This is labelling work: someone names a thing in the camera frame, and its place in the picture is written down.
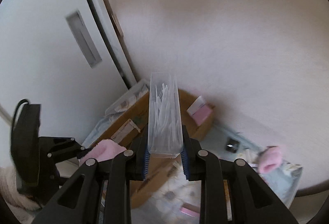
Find pink fluffy sock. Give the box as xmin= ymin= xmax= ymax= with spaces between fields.
xmin=258 ymin=147 xmax=283 ymax=174
xmin=79 ymin=139 xmax=127 ymax=166

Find clear plastic straw box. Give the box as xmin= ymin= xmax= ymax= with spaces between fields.
xmin=147 ymin=72 xmax=183 ymax=158

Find pink long box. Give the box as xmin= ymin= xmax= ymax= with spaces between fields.
xmin=180 ymin=203 xmax=200 ymax=218

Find black small cap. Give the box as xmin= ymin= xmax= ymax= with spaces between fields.
xmin=225 ymin=138 xmax=240 ymax=154

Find floral blue cloth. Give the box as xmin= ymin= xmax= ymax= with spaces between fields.
xmin=82 ymin=115 xmax=301 ymax=224

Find white plastic tray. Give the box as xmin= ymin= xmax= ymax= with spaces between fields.
xmin=82 ymin=80 xmax=303 ymax=223

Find brown cardboard box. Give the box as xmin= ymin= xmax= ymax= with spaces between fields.
xmin=92 ymin=90 xmax=215 ymax=208

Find white door with handle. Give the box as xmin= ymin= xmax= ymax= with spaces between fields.
xmin=1 ymin=0 xmax=136 ymax=142

